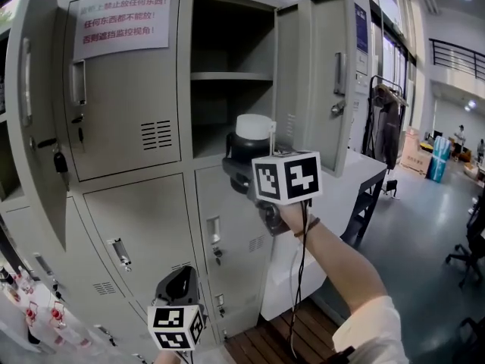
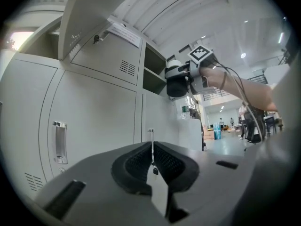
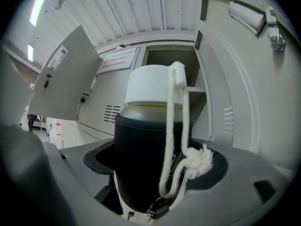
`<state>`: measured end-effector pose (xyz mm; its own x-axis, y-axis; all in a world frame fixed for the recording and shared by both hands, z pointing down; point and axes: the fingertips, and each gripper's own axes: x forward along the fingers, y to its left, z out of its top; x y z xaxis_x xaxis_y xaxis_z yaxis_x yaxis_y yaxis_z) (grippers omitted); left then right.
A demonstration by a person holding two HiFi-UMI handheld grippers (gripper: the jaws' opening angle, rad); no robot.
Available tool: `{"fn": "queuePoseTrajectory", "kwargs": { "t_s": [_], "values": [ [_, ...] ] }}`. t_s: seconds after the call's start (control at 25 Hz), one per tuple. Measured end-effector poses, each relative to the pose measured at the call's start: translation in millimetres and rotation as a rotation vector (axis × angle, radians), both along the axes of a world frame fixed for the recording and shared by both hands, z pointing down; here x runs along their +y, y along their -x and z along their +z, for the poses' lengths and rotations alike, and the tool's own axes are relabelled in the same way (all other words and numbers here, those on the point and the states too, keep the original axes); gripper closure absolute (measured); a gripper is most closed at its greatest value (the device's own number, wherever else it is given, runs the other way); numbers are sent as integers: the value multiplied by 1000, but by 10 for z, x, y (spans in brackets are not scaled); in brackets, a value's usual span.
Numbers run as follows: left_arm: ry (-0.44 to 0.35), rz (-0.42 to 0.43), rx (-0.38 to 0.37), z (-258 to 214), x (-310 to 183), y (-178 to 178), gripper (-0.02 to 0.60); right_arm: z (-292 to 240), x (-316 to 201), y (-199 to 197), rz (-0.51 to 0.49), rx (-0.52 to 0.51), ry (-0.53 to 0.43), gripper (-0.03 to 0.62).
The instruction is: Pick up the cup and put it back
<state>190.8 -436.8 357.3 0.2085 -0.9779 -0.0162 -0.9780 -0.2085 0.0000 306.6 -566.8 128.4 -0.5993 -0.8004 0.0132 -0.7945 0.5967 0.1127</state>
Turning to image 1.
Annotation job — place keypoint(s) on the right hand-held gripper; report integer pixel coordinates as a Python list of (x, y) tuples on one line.
[(295, 176)]

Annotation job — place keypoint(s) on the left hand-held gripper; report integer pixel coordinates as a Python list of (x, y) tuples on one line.
[(170, 328)]

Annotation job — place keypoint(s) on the black bottle with white lid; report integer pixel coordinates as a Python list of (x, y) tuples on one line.
[(252, 127)]

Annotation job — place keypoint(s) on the grey metal cabinet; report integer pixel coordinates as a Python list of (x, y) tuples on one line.
[(132, 211)]

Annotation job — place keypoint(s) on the person's right forearm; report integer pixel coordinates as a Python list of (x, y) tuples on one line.
[(341, 267)]

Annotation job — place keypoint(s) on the person's left forearm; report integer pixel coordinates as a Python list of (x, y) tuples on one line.
[(170, 358)]

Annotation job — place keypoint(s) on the white equipment housing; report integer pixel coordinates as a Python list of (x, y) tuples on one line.
[(348, 176)]

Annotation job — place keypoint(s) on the grey cabinet door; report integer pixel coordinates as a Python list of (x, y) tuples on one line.
[(41, 89), (322, 89)]

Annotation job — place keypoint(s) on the person's right hand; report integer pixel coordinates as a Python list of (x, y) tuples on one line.
[(297, 214)]

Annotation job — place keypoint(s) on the wooden steps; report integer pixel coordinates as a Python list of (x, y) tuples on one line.
[(265, 339)]

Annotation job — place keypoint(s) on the small red capped bottle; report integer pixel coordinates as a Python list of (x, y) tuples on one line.
[(26, 281)]

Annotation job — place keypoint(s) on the brown jacket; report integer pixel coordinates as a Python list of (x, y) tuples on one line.
[(386, 127)]

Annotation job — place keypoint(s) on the black key fob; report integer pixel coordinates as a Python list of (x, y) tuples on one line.
[(60, 163)]

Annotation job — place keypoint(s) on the cardboard box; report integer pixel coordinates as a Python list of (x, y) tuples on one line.
[(415, 154)]

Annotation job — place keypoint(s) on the white paper sign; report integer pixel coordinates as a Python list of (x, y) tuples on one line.
[(121, 25)]

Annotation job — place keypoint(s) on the person's white sleeve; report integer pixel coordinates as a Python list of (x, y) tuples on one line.
[(371, 336)]

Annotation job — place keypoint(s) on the blue white wrapped package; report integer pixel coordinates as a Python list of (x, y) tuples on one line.
[(439, 161)]

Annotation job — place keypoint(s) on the black balcony railing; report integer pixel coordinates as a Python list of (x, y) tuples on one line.
[(432, 51)]

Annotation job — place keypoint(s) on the blue wall sign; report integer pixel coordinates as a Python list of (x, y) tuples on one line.
[(362, 25)]

